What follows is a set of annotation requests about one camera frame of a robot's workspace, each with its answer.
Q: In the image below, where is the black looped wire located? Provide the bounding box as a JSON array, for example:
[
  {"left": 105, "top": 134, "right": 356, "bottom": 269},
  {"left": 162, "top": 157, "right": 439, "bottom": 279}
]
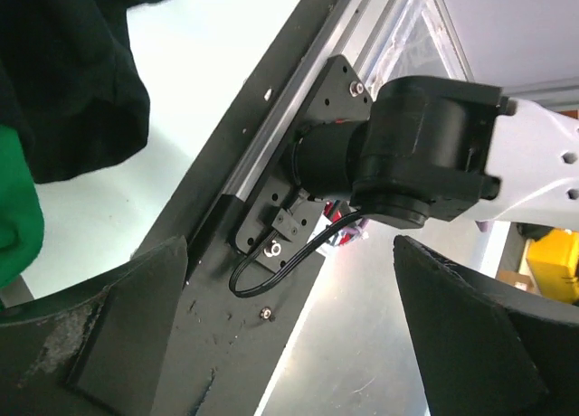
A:
[{"left": 228, "top": 207, "right": 367, "bottom": 298}]

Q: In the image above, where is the black polo shirt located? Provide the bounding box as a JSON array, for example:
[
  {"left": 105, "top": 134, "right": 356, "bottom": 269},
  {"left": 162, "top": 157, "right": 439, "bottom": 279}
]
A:
[{"left": 1, "top": 0, "right": 166, "bottom": 184}]

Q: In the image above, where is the aluminium rail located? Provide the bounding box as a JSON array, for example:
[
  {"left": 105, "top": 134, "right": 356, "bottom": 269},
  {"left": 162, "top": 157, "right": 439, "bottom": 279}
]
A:
[{"left": 223, "top": 0, "right": 471, "bottom": 203}]

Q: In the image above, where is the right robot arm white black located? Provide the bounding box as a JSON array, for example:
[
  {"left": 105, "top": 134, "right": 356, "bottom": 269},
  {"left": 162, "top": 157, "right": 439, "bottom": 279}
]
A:
[{"left": 286, "top": 76, "right": 578, "bottom": 230}]

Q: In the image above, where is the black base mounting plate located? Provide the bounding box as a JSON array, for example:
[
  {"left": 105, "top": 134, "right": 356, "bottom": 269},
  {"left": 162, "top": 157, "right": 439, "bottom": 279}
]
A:
[{"left": 142, "top": 0, "right": 365, "bottom": 415}]

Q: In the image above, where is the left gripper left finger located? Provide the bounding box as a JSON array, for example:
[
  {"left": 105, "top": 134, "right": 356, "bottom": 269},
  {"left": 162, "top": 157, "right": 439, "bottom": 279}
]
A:
[{"left": 1, "top": 238, "right": 187, "bottom": 415}]

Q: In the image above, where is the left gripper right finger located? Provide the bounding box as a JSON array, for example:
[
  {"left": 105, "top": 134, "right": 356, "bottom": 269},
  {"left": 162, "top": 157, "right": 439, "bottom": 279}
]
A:
[{"left": 394, "top": 235, "right": 578, "bottom": 415}]

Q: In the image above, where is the yellow box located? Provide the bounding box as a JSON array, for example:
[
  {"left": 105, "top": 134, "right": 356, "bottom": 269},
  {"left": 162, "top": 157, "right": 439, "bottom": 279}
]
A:
[{"left": 526, "top": 229, "right": 578, "bottom": 304}]

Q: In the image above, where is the green t shirt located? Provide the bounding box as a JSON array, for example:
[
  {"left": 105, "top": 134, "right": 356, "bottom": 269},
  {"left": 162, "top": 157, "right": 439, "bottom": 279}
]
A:
[{"left": 1, "top": 126, "right": 44, "bottom": 287}]

